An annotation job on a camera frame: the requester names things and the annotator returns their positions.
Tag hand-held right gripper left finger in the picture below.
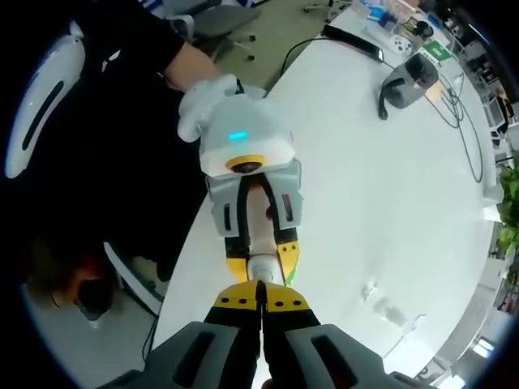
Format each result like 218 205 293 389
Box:
107 281 260 389

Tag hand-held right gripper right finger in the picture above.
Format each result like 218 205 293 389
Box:
259 282 431 389

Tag beige pump bottle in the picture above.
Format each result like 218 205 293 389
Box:
245 180 283 284

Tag grey office chair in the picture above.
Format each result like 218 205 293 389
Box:
168 0 263 62

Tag white curved table support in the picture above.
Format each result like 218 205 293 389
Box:
102 242 166 316

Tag person in black shirt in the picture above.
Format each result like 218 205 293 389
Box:
24 0 216 284

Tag black power strip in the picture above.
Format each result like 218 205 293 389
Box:
323 23 385 61

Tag person's dark shoe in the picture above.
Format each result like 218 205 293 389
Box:
75 277 115 323

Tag blue white box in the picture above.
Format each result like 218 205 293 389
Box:
362 1 388 21

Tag grey black headset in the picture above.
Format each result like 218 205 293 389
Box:
379 52 440 121

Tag white game controller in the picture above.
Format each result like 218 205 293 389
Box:
388 34 415 55

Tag white curved casing black slot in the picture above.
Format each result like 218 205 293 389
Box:
3 22 87 179

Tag black round device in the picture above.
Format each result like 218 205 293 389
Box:
413 18 438 40

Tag green sign card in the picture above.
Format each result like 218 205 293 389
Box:
420 40 452 65

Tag potted green plant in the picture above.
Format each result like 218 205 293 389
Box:
484 161 519 284

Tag black power strip cable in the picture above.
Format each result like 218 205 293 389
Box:
279 36 337 82

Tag black hanging cable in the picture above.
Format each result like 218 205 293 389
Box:
141 314 158 361

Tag tangled thin black cables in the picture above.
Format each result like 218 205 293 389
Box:
433 72 487 184

